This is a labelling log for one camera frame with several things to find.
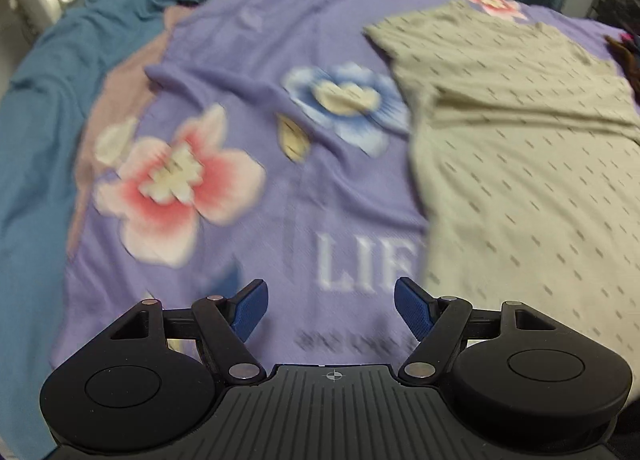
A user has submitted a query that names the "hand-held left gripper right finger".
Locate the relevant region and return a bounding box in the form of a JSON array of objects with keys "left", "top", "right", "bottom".
[{"left": 394, "top": 276, "right": 557, "bottom": 382}]

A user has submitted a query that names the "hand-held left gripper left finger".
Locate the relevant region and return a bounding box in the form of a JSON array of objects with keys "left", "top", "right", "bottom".
[{"left": 110, "top": 279, "right": 270, "bottom": 382}]

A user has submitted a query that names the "beige dash-patterned t-shirt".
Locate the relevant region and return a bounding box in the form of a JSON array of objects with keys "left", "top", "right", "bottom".
[{"left": 364, "top": 0, "right": 640, "bottom": 377}]

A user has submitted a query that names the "purple floral blanket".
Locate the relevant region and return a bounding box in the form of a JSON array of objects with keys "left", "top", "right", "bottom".
[{"left": 50, "top": 0, "right": 640, "bottom": 372}]

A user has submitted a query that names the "teal bed sheet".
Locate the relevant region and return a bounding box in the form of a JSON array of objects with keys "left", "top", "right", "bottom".
[{"left": 0, "top": 0, "right": 213, "bottom": 460}]

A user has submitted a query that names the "dark brown cloth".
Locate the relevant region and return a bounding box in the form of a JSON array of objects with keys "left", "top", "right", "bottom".
[{"left": 604, "top": 32, "right": 640, "bottom": 108}]

